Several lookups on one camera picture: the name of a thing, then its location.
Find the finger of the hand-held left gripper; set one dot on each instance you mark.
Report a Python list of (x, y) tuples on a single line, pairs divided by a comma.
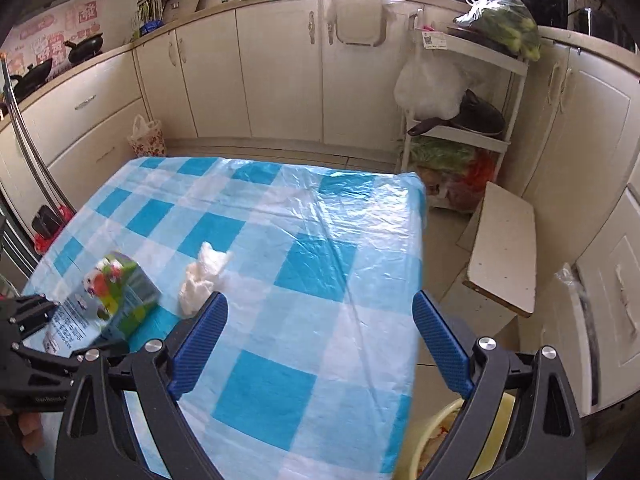
[(50, 362), (25, 312)]

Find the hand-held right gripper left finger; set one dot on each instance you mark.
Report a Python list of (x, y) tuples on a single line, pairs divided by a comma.
[(197, 345)]

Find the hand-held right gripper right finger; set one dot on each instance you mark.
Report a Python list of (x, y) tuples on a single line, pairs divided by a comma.
[(442, 345)]

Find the white tissue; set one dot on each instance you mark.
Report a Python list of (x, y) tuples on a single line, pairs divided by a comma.
[(200, 280)]

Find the pale yellow trash bin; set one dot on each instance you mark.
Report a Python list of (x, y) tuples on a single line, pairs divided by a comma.
[(435, 435)]

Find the person's left hand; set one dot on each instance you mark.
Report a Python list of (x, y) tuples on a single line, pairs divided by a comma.
[(29, 425)]

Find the black rectangular object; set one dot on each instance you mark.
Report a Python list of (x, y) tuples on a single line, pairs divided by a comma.
[(46, 221)]

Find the white wooden stool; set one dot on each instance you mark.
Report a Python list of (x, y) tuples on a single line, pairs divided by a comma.
[(505, 240)]

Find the blue checkered plastic tablecloth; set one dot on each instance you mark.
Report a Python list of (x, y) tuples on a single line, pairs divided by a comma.
[(300, 270)]

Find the bag of brown vegetables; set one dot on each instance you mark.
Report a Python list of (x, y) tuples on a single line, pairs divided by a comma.
[(450, 192)]

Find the red plastic bag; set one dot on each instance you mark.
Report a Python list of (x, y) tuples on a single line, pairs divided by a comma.
[(480, 172)]

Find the loose green leafy vegetables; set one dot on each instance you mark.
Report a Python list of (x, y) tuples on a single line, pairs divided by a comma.
[(440, 155)]

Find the floral bin with white bag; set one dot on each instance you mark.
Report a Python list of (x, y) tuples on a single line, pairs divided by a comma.
[(147, 140)]

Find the black frying pan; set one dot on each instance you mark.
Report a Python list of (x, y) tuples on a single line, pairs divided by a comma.
[(480, 115)]

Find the black wok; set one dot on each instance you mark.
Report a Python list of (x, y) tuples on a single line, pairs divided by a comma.
[(32, 77)]

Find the white plastic bag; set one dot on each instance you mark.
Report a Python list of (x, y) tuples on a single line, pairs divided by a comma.
[(430, 85)]

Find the black cooking pot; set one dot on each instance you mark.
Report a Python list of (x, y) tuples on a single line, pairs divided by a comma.
[(85, 50)]

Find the cream kitchen cabinets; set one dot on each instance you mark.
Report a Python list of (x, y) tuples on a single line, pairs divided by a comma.
[(280, 70)]

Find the white storage rack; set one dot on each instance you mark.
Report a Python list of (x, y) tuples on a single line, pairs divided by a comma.
[(500, 62)]

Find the white paper tag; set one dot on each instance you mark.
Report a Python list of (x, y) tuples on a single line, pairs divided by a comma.
[(434, 40)]

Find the blue container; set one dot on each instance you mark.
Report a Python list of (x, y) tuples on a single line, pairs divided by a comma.
[(152, 27)]

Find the bag of green vegetables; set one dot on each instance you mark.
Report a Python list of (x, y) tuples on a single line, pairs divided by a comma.
[(505, 22)]

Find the white hanging bin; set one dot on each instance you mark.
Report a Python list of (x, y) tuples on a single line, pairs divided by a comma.
[(360, 15)]

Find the grey metal frame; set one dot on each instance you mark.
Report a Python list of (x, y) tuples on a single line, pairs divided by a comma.
[(15, 245)]

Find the pink wall sticker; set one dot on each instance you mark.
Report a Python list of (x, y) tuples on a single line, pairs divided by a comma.
[(50, 25)]

